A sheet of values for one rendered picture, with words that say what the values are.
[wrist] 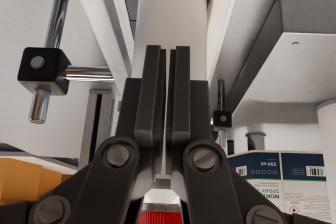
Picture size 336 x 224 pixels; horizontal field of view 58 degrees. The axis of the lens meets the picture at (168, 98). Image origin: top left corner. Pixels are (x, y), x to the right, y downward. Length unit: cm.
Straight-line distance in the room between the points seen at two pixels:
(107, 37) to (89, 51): 30
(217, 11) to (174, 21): 4
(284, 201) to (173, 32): 55
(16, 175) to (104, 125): 166
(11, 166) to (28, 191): 25
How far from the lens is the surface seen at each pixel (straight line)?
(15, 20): 45
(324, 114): 53
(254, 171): 69
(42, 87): 24
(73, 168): 250
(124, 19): 31
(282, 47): 35
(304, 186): 71
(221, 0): 22
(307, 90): 48
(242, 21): 39
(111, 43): 18
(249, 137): 71
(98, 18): 16
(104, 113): 60
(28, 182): 232
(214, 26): 25
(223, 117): 51
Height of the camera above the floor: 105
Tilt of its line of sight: 21 degrees down
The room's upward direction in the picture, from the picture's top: 177 degrees counter-clockwise
